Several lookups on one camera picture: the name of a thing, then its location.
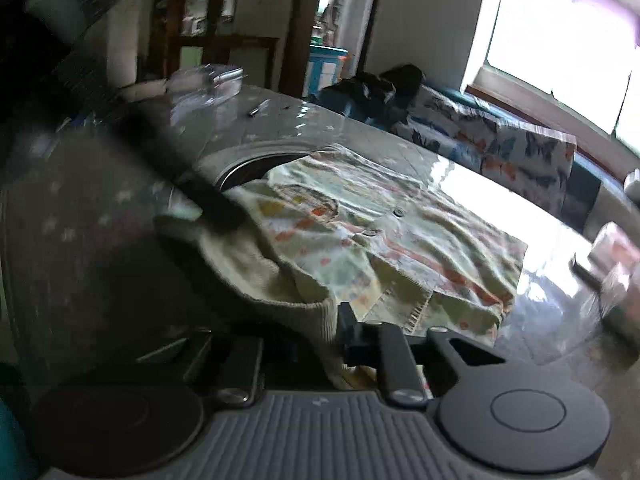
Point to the blue small cabinet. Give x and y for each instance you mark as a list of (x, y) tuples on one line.
[(325, 70)]

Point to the white pillow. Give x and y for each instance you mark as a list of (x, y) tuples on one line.
[(632, 182)]

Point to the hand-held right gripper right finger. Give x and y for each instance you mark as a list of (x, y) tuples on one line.
[(360, 342)]

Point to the round black built-in cooktop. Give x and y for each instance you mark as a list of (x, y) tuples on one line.
[(245, 170)]

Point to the dark wooden shelf cabinet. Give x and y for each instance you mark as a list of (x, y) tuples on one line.
[(200, 10)]

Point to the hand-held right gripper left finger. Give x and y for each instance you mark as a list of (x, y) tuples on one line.
[(240, 370)]

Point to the teal sofa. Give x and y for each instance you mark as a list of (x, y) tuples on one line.
[(585, 195)]

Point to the dark clothing pile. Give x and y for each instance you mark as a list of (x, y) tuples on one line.
[(375, 92)]

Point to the black and silver marker pen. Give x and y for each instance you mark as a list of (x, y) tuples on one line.
[(259, 108)]

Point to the dark wooden door frame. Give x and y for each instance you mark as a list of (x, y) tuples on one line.
[(300, 25)]

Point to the pale green patterned garment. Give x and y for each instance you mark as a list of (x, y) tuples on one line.
[(375, 220)]

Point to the green framed window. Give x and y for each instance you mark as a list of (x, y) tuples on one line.
[(560, 50)]

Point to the long butterfly print pillow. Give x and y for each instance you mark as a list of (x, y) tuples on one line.
[(445, 125)]

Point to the pink tissue pack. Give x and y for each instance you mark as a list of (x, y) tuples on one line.
[(617, 250)]

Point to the clear plastic clamshell container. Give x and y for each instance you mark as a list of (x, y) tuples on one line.
[(205, 85)]

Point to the dark wooden side table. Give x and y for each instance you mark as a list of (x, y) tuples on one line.
[(250, 60)]

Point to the square butterfly print pillow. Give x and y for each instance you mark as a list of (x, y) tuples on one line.
[(530, 170)]

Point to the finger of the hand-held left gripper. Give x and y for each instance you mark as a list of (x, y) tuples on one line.
[(210, 205)]

